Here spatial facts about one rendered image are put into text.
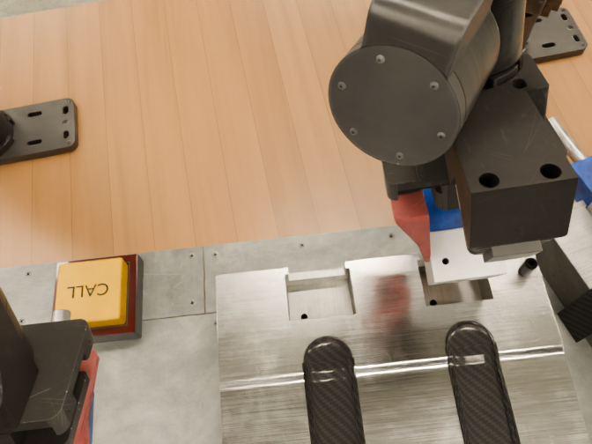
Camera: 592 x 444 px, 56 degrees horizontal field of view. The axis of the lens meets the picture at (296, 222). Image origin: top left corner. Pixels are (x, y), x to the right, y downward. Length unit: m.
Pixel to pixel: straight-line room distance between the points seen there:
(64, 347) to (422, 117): 0.21
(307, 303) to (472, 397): 0.15
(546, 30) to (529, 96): 0.47
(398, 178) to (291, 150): 0.31
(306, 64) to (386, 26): 0.49
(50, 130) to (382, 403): 0.47
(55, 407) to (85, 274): 0.27
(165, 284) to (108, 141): 0.19
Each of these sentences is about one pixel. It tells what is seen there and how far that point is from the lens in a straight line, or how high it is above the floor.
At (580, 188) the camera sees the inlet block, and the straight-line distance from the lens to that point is 0.58.
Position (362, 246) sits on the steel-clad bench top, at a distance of 0.57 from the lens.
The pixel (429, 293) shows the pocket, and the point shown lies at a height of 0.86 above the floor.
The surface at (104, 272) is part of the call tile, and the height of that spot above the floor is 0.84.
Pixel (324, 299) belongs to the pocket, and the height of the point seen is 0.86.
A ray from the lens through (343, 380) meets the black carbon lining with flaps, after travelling 0.44.
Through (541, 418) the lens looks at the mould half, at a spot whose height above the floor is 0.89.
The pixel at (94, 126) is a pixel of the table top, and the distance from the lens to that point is 0.70.
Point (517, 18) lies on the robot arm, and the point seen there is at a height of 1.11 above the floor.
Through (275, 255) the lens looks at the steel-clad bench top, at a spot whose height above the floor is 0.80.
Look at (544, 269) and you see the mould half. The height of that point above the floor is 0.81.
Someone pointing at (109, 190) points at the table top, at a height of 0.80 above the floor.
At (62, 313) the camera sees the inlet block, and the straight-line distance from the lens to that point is 0.43.
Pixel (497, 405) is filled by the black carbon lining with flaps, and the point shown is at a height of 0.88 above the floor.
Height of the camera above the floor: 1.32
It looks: 63 degrees down
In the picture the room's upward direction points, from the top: 5 degrees counter-clockwise
